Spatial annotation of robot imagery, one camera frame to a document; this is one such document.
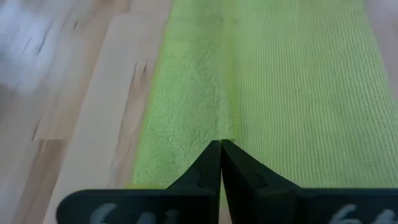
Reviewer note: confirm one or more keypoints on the lime green microfiber towel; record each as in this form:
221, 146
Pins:
280, 93

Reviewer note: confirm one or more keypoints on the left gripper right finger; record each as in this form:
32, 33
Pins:
295, 205

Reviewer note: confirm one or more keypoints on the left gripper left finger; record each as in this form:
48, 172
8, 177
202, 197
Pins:
140, 208

